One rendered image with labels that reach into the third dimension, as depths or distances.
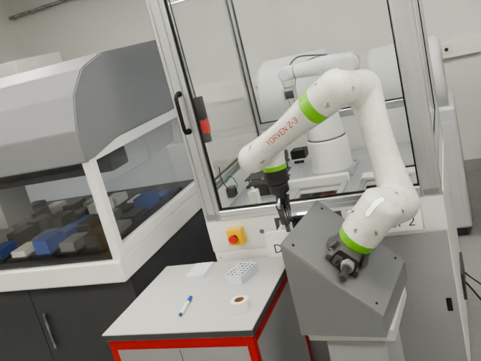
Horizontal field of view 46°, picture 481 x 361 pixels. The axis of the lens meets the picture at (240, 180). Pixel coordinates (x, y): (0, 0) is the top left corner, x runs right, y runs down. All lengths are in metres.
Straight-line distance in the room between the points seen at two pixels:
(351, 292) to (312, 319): 0.17
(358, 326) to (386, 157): 0.55
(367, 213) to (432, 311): 0.88
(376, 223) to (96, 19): 5.26
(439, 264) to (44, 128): 1.72
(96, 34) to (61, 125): 4.24
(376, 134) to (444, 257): 0.72
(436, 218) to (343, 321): 0.72
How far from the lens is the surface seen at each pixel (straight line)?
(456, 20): 5.40
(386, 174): 1.93
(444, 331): 2.62
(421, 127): 2.27
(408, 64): 2.23
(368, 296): 1.82
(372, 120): 1.94
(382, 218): 1.78
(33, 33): 7.22
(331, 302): 1.82
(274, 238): 2.34
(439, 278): 2.49
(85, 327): 2.97
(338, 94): 1.81
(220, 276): 2.48
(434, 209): 2.37
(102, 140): 2.58
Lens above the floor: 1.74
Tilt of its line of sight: 15 degrees down
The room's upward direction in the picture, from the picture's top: 14 degrees counter-clockwise
